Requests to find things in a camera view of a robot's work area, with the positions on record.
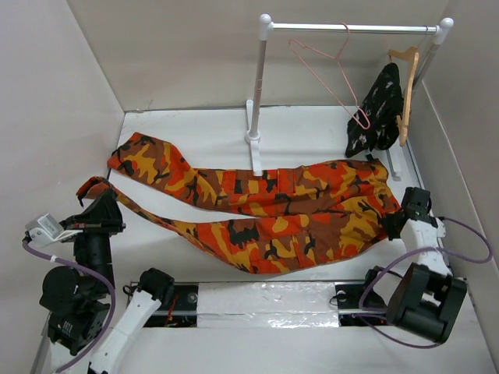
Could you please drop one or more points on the orange camouflage trousers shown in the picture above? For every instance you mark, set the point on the orange camouflage trousers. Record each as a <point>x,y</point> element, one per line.
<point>284,220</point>

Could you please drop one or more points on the white metal clothes rack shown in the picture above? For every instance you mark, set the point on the white metal clothes rack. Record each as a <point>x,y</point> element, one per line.
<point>438,32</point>

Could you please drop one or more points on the black white patterned garment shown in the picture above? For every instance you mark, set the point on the black white patterned garment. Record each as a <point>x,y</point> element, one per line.
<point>374,125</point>

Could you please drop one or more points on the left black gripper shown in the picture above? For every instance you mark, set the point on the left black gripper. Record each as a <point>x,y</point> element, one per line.
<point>104,214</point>

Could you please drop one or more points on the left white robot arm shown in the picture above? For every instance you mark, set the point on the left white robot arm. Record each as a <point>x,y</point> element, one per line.
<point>81,297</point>

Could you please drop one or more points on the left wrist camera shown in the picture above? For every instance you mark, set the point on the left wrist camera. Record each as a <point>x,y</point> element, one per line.
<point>45,230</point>

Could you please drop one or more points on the wooden clothes hanger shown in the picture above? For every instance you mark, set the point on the wooden clothes hanger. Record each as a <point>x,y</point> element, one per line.
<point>411,57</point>

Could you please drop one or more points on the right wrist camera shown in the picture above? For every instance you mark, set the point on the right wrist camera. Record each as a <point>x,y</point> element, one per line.
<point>441,229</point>

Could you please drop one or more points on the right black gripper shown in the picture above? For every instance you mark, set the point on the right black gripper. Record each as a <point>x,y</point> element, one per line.
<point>391,231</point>

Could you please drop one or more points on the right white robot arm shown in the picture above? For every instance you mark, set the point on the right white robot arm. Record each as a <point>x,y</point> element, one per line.
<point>427,300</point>

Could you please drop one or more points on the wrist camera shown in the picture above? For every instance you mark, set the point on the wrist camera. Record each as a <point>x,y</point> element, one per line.
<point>441,229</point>
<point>45,230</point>

